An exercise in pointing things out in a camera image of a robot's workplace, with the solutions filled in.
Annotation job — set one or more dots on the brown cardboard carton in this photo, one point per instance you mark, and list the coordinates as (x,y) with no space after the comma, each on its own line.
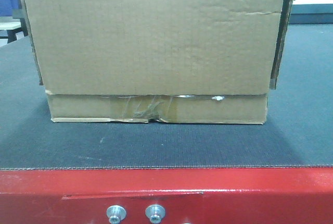
(174,61)

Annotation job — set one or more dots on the dark conveyor belt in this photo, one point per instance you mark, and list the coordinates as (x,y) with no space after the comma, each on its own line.
(297,133)

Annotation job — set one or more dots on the red conveyor frame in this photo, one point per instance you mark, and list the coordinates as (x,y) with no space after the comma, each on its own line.
(218,195)

